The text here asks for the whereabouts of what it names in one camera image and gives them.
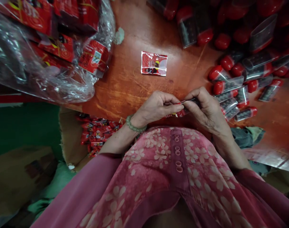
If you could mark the white crumpled scrap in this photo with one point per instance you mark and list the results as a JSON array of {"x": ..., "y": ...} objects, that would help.
[{"x": 119, "y": 36}]

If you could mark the green sack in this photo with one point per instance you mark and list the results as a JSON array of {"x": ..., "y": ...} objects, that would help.
[{"x": 52, "y": 190}]

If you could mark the grey-green cloth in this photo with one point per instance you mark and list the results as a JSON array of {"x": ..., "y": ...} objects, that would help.
[{"x": 248, "y": 137}]

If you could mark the pile of red-capped tubes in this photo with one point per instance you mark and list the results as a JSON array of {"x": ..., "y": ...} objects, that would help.
[{"x": 248, "y": 52}]

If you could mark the person's left hand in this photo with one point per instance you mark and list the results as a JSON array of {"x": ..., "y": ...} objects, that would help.
[{"x": 151, "y": 109}]

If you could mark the brown carton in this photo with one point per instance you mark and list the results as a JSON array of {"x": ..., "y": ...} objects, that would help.
[{"x": 18, "y": 180}]

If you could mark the person's right hand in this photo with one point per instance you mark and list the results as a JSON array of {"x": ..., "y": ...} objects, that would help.
[{"x": 207, "y": 111}]

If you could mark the red-capped clear tube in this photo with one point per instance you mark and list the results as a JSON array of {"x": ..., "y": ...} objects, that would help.
[{"x": 191, "y": 102}]

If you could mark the flat red printed label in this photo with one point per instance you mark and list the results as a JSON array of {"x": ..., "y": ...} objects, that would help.
[{"x": 154, "y": 63}]

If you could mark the person's body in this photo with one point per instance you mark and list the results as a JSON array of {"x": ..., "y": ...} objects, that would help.
[{"x": 173, "y": 183}]

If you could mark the cardboard box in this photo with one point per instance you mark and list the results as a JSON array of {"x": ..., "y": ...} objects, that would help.
[{"x": 71, "y": 145}]

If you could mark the clear plastic bag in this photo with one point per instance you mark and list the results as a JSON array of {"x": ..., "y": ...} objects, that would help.
[{"x": 37, "y": 71}]

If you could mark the clear plastic sheet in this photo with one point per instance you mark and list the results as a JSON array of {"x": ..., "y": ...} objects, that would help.
[{"x": 275, "y": 154}]

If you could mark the heap of finished red packets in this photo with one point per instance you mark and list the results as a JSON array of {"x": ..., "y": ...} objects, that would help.
[{"x": 97, "y": 134}]

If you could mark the stack of red label bundles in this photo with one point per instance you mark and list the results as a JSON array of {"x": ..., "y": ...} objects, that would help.
[{"x": 59, "y": 31}]

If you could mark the red shrink label sleeve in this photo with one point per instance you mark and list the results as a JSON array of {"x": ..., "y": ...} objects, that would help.
[{"x": 174, "y": 115}]

